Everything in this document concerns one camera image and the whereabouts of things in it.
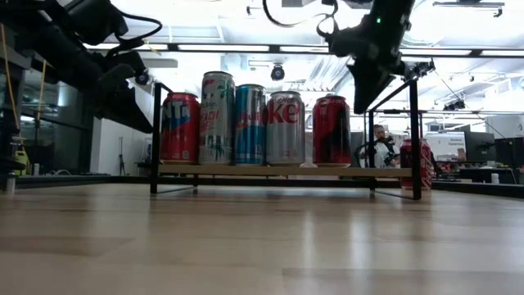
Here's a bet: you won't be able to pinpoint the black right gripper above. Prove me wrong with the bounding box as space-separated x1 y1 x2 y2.
350 20 410 115

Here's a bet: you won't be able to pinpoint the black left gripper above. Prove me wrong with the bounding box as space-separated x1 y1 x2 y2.
93 51 153 134

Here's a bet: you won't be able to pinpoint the red Coca-Cola can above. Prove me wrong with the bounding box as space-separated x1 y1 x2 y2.
312 94 352 168
400 138 433 190

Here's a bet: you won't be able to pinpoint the orange Fanta can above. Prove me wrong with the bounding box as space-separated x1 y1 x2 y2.
159 92 201 166

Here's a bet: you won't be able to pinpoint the white Celsius can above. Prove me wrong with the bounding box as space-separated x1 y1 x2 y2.
198 71 237 166

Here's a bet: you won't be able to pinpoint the silver Diet Coke can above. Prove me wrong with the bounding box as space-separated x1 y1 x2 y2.
265 90 306 167

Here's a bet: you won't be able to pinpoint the blue silver Red Bull can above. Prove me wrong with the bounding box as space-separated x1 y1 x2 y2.
234 84 269 166

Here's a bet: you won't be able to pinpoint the person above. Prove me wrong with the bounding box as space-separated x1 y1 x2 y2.
359 124 401 169

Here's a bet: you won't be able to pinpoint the black tripod stand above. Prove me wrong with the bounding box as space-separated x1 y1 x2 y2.
117 136 127 176

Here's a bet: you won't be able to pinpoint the black track light cluster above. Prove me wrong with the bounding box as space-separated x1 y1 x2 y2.
442 99 468 112
400 60 437 83

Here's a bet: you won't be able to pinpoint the black panel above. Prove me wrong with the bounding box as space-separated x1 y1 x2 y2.
350 131 365 167

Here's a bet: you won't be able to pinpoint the white sign board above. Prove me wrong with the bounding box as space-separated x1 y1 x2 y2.
432 131 467 161

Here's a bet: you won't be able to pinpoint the yellow-green plug device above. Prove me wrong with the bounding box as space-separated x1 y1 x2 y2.
11 147 32 175

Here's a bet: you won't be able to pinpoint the overhead LED light bar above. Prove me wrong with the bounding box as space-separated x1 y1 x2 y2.
84 39 524 59

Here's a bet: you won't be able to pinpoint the black monitor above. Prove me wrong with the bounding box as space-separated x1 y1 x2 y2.
463 130 496 164
494 137 524 169

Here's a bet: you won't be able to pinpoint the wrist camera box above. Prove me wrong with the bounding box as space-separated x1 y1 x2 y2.
67 0 130 46
326 25 372 58

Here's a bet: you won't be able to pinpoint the yellow cable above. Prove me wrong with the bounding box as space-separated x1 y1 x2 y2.
35 59 48 124
0 24 21 132

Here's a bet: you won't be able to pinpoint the black cable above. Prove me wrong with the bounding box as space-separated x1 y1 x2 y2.
261 0 341 40
104 11 164 58

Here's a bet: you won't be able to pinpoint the wooden shelf with black frame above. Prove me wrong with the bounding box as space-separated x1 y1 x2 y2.
149 81 422 202

